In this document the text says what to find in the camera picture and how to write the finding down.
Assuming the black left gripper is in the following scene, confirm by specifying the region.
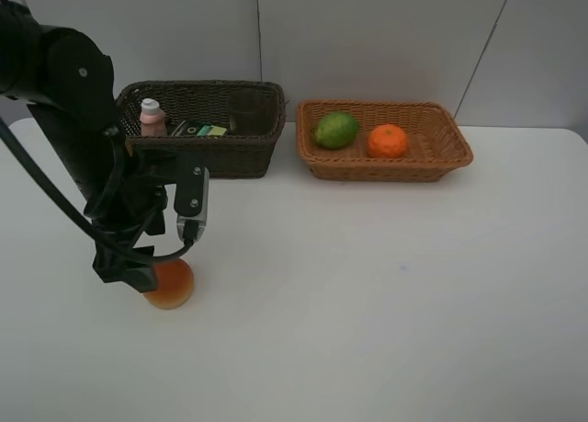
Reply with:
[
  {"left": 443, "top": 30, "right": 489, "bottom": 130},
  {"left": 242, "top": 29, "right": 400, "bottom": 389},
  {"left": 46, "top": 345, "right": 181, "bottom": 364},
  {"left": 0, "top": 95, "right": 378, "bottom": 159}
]
[{"left": 82, "top": 174, "right": 168, "bottom": 293}]

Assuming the round orange bread bun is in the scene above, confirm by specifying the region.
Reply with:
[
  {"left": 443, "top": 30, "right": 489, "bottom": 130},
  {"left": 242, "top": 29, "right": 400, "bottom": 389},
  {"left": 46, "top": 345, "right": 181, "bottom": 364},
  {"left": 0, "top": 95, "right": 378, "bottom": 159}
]
[{"left": 143, "top": 258, "right": 195, "bottom": 310}]

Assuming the pink bottle white cap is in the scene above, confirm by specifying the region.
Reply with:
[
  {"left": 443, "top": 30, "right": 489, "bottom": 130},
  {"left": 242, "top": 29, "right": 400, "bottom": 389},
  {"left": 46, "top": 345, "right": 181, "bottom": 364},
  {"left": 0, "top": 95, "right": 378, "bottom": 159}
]
[{"left": 140, "top": 98, "right": 167, "bottom": 137}]

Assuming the black pump bottle green label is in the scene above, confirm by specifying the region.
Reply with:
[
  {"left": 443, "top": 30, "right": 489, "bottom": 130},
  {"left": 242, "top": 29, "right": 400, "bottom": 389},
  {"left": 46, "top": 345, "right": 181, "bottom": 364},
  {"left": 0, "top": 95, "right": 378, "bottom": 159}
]
[{"left": 169, "top": 120, "right": 229, "bottom": 138}]

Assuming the translucent purple plastic cup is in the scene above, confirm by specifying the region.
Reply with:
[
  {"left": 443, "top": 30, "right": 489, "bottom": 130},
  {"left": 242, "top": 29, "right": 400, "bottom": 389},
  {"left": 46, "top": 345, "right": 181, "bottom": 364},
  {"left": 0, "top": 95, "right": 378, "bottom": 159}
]
[{"left": 228, "top": 88, "right": 269, "bottom": 136}]

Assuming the green lime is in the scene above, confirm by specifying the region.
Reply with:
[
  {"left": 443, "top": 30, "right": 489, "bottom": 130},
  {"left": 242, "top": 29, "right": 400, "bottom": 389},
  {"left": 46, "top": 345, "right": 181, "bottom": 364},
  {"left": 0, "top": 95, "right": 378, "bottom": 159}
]
[{"left": 314, "top": 111, "right": 360, "bottom": 150}]

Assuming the orange tangerine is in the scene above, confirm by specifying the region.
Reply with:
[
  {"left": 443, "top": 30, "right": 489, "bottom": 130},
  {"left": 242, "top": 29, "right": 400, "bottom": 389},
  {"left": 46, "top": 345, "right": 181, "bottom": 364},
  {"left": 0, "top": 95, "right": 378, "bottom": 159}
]
[{"left": 367, "top": 124, "right": 409, "bottom": 159}]

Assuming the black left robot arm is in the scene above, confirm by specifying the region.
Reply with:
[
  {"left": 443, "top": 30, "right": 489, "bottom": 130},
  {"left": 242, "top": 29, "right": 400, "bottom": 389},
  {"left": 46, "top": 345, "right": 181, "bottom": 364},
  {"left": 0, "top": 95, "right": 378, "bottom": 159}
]
[{"left": 1, "top": 0, "right": 167, "bottom": 292}]

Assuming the dark brown wicker basket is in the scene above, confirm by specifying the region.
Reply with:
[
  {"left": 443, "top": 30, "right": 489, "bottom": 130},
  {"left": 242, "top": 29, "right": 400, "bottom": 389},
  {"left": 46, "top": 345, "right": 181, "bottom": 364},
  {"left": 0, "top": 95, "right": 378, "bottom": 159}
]
[{"left": 117, "top": 80, "right": 286, "bottom": 178}]

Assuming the orange wicker basket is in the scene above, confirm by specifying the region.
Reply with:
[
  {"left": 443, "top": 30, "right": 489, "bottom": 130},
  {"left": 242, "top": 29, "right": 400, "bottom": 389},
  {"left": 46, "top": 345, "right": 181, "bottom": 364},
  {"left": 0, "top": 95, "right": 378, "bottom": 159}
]
[{"left": 296, "top": 99, "right": 473, "bottom": 183}]

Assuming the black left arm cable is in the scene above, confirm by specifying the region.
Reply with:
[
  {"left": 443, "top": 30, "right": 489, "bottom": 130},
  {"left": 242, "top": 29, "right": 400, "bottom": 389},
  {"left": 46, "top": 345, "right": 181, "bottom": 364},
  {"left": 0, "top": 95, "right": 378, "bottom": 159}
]
[{"left": 0, "top": 118, "right": 198, "bottom": 263}]

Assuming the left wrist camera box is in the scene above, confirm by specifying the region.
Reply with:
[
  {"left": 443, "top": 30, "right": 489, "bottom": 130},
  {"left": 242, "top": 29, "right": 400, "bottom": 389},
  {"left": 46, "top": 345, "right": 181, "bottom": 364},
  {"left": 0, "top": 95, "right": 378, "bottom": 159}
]
[{"left": 137, "top": 148, "right": 211, "bottom": 246}]

